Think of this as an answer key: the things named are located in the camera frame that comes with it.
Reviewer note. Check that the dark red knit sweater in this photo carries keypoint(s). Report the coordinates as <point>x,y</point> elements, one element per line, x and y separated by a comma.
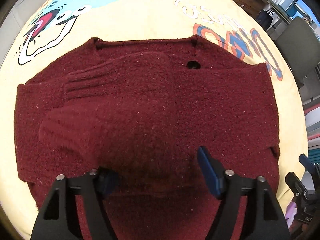
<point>142,109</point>

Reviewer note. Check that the grey green chair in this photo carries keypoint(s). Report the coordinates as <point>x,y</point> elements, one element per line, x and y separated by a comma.
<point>299,46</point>

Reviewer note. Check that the yellow dinosaur print bedspread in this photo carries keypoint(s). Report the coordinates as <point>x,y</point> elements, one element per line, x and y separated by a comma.
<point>58,26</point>

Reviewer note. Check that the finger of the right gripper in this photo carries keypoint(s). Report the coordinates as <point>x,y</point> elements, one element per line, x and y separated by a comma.
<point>295,185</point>
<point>311,167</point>

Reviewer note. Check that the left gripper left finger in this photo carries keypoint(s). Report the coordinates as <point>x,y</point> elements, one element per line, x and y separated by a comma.
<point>58,216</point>

